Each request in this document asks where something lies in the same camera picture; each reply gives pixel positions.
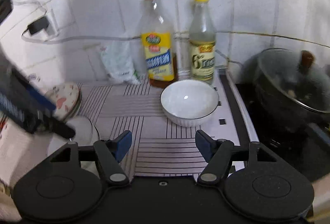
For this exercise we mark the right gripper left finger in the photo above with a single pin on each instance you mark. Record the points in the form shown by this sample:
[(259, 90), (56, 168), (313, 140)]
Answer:
[(109, 155)]

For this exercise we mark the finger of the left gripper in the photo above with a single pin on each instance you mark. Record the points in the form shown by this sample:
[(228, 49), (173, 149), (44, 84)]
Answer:
[(46, 100), (45, 124)]

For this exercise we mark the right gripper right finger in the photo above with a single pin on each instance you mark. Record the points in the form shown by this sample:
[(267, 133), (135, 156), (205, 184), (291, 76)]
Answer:
[(217, 154)]

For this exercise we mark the pink rabbit carrot plate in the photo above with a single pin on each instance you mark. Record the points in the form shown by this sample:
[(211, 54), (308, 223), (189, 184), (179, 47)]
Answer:
[(65, 96)]

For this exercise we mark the white ribbed bowl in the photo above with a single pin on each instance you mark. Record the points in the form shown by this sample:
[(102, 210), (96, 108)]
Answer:
[(189, 103), (80, 128)]

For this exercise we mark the striped table cloth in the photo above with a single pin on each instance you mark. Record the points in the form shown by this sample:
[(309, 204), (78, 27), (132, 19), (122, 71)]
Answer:
[(159, 146)]

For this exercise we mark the black power adapter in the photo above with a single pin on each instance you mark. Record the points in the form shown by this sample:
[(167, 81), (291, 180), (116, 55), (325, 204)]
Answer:
[(38, 25)]

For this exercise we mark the white salt bag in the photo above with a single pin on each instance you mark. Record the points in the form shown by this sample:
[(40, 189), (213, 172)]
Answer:
[(118, 63)]

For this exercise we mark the black wok with lid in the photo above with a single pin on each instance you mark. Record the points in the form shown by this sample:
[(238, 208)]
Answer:
[(291, 83)]

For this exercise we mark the white vinegar bottle yellow cap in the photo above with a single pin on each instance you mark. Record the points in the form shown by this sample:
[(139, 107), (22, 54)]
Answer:
[(202, 40)]

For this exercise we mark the yellow label cooking wine bottle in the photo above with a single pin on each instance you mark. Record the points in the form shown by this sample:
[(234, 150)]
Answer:
[(156, 36)]

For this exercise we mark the white wall socket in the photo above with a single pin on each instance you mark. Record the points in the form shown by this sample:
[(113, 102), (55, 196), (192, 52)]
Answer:
[(52, 31)]

